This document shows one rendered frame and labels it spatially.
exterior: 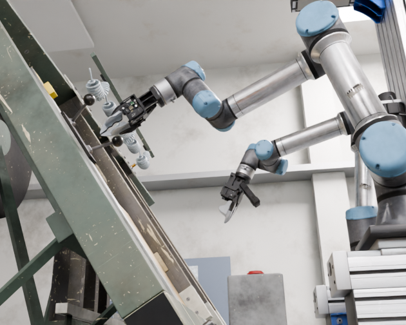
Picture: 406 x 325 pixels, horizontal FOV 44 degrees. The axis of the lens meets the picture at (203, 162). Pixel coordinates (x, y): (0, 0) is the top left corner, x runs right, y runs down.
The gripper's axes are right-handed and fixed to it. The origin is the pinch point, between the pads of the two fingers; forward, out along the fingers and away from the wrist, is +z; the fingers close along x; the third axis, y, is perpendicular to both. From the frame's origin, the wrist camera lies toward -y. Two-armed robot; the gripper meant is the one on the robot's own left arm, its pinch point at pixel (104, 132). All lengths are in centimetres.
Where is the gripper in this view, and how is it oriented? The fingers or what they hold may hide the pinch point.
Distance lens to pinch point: 157.9
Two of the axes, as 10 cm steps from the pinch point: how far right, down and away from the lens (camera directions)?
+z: -8.3, 5.5, -1.1
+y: 0.5, -1.1, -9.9
